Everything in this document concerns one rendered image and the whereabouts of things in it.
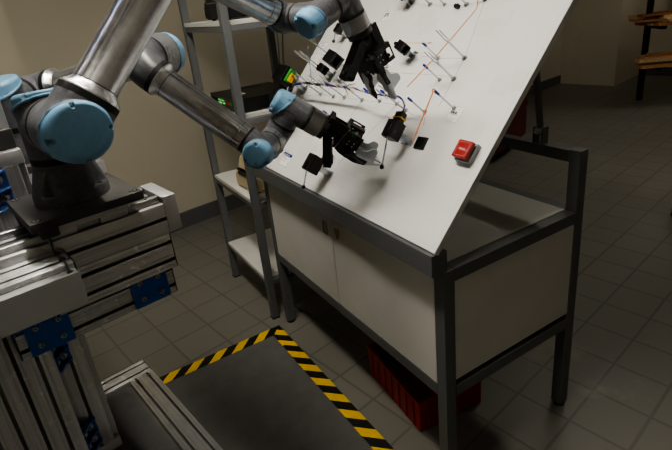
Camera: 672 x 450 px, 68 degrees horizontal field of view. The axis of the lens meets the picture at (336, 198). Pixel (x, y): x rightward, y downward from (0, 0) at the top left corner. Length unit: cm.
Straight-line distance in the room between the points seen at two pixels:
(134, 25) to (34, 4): 251
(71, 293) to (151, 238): 24
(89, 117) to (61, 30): 259
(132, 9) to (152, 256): 55
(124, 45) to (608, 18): 730
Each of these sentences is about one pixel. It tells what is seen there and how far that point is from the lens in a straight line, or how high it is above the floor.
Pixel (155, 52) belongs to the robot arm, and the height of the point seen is 142.
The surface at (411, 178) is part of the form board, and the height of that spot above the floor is 99.
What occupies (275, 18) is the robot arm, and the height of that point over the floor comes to 147.
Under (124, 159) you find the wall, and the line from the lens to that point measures 372.
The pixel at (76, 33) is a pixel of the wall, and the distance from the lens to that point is 360.
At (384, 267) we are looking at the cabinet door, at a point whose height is 70.
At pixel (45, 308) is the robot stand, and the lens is 109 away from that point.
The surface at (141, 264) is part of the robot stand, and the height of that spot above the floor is 98.
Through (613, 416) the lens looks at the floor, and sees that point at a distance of 223.
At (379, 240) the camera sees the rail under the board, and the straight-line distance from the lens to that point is 149.
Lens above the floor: 150
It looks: 22 degrees down
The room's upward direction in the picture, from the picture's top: 6 degrees counter-clockwise
